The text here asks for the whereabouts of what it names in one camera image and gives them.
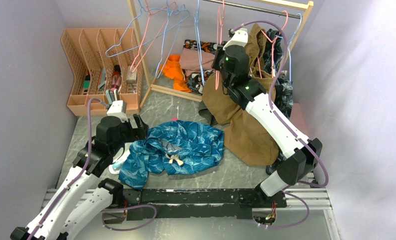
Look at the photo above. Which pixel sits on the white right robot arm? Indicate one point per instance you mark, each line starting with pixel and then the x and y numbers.
pixel 302 154

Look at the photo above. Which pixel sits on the olive green garment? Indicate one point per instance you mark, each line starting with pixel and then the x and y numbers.
pixel 206 114

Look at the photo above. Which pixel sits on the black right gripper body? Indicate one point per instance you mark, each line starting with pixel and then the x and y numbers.
pixel 218 59

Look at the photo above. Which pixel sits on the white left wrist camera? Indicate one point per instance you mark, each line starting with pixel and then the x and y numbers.
pixel 118 109

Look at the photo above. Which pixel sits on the pink folded garment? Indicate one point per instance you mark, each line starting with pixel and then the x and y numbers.
pixel 193 60

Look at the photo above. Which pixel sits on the blue leaf-print shorts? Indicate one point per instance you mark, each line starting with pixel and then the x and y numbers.
pixel 175 147

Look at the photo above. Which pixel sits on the toothbrush blister pack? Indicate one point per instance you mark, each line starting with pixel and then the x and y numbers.
pixel 116 166

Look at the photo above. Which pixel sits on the peach plastic desk organizer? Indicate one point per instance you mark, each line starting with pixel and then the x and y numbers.
pixel 102 59

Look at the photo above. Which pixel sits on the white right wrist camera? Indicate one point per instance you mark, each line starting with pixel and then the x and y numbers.
pixel 237 37

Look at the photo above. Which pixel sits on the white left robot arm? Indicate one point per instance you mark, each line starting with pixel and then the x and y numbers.
pixel 82 196

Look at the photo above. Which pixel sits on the blue wire hanger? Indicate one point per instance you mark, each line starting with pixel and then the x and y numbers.
pixel 175 16

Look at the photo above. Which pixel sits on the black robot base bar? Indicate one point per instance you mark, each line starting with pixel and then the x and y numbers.
pixel 196 203

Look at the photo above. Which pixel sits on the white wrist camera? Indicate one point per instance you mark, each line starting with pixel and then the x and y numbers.
pixel 237 37
pixel 118 109

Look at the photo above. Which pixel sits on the black orange patterned garment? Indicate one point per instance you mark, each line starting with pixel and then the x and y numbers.
pixel 195 78

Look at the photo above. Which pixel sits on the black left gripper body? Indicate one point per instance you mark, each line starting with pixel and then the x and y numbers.
pixel 128 134

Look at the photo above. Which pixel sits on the dark patterned hanging garment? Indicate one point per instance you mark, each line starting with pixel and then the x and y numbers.
pixel 272 57

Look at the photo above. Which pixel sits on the wooden clothes rack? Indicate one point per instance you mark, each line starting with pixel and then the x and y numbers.
pixel 292 10

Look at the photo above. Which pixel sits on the pink wire hanger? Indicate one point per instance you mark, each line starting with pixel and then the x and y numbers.
pixel 220 15

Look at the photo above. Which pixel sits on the pink mat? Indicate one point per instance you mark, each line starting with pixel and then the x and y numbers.
pixel 297 119

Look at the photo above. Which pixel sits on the brown hanging shorts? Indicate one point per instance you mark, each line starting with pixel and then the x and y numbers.
pixel 245 137

